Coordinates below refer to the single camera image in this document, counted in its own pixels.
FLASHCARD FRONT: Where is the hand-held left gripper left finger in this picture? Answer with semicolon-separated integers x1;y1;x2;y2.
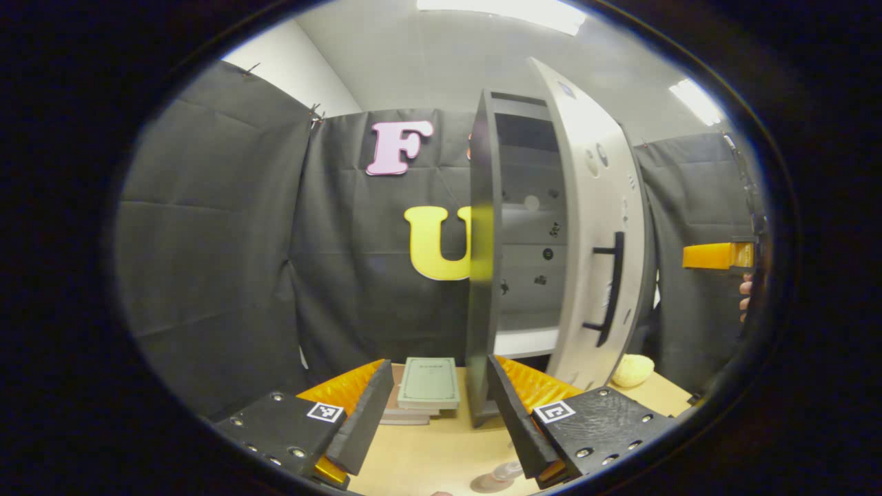
214;358;395;490

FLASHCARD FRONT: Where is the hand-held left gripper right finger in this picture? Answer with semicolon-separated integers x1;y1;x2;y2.
486;355;679;490

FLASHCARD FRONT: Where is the clear plastic bottle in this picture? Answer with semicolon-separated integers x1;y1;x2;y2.
471;460;524;494

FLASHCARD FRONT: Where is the round brown coaster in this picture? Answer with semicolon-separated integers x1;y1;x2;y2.
470;473;516;495

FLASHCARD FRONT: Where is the black cabinet door handle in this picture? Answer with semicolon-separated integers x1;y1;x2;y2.
582;231;626;347

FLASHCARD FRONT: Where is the grey cabinet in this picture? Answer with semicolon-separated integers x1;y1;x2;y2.
465;88;655;428

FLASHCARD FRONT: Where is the beige cabinet door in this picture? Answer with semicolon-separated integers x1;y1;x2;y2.
527;57;650;392

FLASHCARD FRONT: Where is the brown hardcover book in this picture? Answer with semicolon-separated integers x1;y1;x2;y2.
383;365;442;418

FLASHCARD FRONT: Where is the green hardcover book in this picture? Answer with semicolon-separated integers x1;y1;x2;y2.
398;357;461;411

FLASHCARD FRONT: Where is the ceiling light panel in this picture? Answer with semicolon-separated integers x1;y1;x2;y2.
668;78;728;127
417;0;586;37

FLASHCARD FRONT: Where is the yellow plush toy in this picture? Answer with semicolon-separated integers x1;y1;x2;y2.
612;353;655;389

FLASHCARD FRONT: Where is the black backdrop cloth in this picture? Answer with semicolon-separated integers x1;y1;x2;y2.
114;61;766;421

